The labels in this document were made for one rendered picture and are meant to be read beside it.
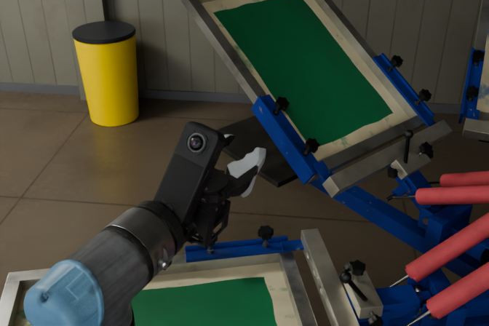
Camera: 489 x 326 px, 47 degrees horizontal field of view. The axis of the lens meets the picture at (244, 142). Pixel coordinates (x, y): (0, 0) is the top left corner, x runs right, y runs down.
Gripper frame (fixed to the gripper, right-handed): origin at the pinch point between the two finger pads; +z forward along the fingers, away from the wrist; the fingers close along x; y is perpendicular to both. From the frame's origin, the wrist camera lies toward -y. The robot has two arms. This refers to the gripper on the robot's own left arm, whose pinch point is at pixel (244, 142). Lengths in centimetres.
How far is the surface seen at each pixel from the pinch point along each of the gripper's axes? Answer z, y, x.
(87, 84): 216, 167, -244
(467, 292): 51, 52, 38
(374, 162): 88, 52, 2
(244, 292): 38, 74, -12
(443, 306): 48, 56, 34
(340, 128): 100, 52, -15
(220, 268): 43, 76, -23
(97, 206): 138, 191, -162
